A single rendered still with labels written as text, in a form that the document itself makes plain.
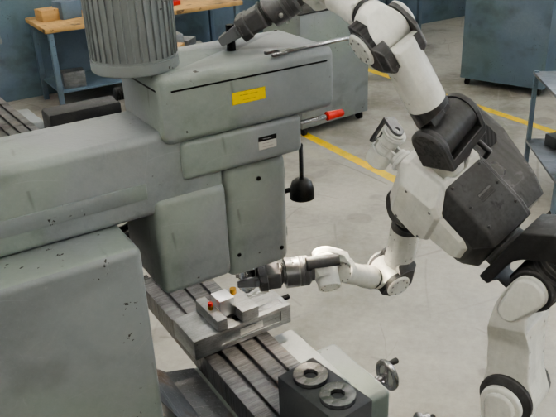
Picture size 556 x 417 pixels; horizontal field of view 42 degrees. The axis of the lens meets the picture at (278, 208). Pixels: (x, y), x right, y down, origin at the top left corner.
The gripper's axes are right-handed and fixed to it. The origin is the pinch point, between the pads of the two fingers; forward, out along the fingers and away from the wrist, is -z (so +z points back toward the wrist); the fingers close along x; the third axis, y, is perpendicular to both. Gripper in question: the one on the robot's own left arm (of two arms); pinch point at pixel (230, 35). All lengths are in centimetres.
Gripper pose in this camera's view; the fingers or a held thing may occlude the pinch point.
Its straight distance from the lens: 180.8
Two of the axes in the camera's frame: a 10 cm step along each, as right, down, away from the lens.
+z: 8.4, -4.7, -2.6
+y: -5.4, -7.6, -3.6
